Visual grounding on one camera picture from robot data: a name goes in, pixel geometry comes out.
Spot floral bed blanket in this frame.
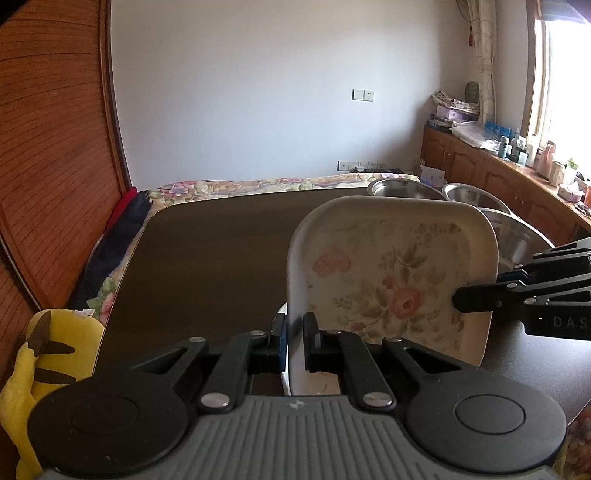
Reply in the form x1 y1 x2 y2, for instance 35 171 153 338
74 172 422 325

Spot large stainless steel bowl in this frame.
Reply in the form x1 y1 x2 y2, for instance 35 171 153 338
477 207 556 278

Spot pink storage box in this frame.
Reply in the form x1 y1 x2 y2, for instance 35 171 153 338
433 106 477 122

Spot navy blue cloth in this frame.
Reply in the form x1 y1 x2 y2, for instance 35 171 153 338
75 189 154 306

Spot white wall socket row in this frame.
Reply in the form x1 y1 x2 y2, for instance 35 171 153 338
337 159 387 173

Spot yellow plush toy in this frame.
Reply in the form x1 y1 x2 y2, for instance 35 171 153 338
0 308 105 480

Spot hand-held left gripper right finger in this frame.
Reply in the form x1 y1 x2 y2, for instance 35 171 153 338
302 313 463 411

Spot window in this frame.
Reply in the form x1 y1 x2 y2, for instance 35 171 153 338
531 4 591 155

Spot tissue pack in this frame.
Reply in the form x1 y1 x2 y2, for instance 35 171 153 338
558 182 588 202

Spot brown wooden cabinet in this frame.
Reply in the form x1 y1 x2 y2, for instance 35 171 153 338
421 126 591 251

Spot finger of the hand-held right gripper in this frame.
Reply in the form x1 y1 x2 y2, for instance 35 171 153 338
452 273 591 320
497 237 591 284

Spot small stainless steel bowl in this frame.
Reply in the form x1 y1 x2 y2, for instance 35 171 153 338
368 177 447 202

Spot folded patterned cloth stack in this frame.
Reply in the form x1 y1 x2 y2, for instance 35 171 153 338
431 91 481 112

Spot white floral square plate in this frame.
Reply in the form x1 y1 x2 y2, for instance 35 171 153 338
286 196 500 398
278 302 345 398

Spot blue packaging boxes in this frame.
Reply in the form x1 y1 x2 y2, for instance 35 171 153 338
483 120 513 140

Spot brown wooden wardrobe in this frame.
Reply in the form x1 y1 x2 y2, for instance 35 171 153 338
0 0 136 374

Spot red cloth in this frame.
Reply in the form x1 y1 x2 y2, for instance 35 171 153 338
106 186 140 232

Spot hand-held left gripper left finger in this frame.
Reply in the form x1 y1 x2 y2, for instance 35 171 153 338
130 313 290 415

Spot pink thermos flask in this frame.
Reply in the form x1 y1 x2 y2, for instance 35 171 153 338
535 143 556 176

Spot clear plastic bag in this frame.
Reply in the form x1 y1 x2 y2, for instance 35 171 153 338
450 122 502 149

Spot medium stainless steel bowl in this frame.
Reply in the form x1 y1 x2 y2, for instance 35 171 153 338
441 182 512 216

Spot beige patterned curtain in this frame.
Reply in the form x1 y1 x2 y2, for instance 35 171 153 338
476 0 498 124

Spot white cardboard box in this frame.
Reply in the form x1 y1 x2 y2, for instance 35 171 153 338
419 165 447 188

